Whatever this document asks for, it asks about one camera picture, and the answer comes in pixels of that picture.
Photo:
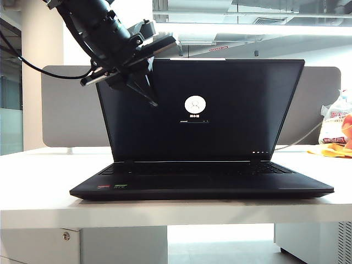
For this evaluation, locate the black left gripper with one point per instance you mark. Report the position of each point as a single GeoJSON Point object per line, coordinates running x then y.
{"type": "Point", "coordinates": [115, 68]}

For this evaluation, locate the black laptop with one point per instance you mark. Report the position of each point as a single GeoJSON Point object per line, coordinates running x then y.
{"type": "Point", "coordinates": [220, 115]}

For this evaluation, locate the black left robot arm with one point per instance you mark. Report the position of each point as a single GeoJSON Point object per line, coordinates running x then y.
{"type": "Point", "coordinates": [96, 16]}

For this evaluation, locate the hanging ceiling lamp fixture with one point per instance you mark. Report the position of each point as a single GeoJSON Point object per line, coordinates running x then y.
{"type": "Point", "coordinates": [198, 42]}

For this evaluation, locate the grey fabric desk divider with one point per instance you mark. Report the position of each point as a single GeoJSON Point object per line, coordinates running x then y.
{"type": "Point", "coordinates": [68, 110]}

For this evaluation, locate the red ceiling sign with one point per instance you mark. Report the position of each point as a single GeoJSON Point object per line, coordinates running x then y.
{"type": "Point", "coordinates": [219, 49]}

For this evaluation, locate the long ceiling light strip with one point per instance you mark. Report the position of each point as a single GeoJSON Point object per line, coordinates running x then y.
{"type": "Point", "coordinates": [247, 28]}

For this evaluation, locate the ceiling air vent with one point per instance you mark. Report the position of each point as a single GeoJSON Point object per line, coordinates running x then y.
{"type": "Point", "coordinates": [270, 21]}

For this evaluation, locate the white drawer cabinet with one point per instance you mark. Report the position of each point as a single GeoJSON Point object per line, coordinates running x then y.
{"type": "Point", "coordinates": [115, 246]}

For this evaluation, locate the round silver drawer lock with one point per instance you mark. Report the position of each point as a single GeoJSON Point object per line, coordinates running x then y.
{"type": "Point", "coordinates": [66, 236]}

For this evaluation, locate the white plastic bag red print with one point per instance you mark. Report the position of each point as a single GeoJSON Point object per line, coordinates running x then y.
{"type": "Point", "coordinates": [331, 126]}

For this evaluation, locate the yellow cloth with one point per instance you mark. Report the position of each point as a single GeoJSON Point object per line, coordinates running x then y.
{"type": "Point", "coordinates": [327, 151]}

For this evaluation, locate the orange red plastic bag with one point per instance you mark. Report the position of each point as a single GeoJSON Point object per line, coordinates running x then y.
{"type": "Point", "coordinates": [347, 125]}

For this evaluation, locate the white cabinet with vent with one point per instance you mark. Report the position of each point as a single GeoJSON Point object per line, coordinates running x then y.
{"type": "Point", "coordinates": [310, 239]}

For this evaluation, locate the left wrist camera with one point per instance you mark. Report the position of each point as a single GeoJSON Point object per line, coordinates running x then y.
{"type": "Point", "coordinates": [143, 30]}

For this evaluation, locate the silver divider bracket foot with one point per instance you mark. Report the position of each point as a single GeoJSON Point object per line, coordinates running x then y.
{"type": "Point", "coordinates": [70, 150]}

